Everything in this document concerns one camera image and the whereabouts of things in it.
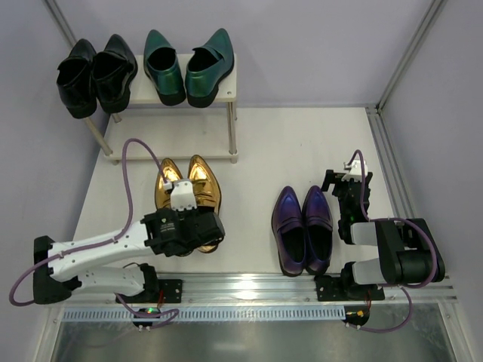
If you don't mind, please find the gold loafer shoe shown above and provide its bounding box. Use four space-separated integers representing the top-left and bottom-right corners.
187 154 222 253
154 158 183 209

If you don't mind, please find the purple loafer shoe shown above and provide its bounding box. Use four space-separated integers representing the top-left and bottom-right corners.
302 186 334 275
271 186 306 278

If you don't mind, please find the green loafer shoe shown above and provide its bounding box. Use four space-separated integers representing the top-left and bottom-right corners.
185 28 235 109
143 29 186 106

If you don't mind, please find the black loafer shoe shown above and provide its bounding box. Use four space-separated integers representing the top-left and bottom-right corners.
56 38 97 119
91 34 138 114

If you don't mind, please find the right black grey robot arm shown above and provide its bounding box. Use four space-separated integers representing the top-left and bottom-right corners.
321 170 446 301

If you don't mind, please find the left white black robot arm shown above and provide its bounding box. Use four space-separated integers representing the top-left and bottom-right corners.
32 208 225 305

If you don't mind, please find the white two-tier shoe shelf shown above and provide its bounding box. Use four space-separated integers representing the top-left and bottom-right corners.
85 67 238 164

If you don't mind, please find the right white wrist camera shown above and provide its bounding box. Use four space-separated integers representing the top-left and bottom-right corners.
342 160 365 183

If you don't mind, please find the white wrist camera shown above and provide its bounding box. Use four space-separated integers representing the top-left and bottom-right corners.
342 160 365 183
170 179 197 212

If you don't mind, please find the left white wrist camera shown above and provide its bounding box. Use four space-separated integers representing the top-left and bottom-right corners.
170 179 197 212

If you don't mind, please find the right aluminium side rail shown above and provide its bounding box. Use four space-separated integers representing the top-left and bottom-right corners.
365 106 415 219

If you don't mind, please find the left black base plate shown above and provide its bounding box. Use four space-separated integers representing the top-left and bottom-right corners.
122 279 183 304

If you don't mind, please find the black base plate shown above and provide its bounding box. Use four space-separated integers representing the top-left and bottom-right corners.
122 279 183 304
314 275 385 302

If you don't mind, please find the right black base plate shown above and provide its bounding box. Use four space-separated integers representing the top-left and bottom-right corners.
314 275 385 302

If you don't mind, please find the aluminium mounting rail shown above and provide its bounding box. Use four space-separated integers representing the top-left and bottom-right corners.
55 273 458 306

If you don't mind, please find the grey slotted cable duct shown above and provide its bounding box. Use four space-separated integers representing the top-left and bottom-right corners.
62 305 346 323

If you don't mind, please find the right aluminium frame post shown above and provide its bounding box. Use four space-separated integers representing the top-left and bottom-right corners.
376 0 448 113

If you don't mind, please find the aluminium frame post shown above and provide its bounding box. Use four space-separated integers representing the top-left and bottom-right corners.
42 0 77 47
376 0 448 113

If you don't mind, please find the left aluminium frame post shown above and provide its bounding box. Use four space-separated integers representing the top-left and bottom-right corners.
42 0 77 47

